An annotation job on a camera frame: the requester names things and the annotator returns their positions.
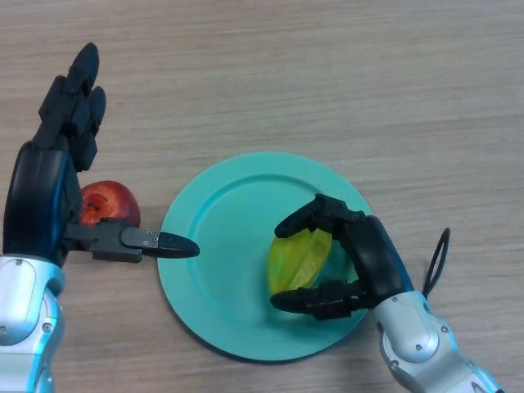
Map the yellow starfruit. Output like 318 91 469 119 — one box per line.
266 228 333 296

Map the red apple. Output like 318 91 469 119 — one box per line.
79 180 142 228

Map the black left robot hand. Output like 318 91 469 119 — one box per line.
2 42 201 269

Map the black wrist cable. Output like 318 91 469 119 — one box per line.
421 228 451 298

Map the green round plate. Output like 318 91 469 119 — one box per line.
156 151 374 363

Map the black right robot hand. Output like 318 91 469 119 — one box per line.
270 193 415 322

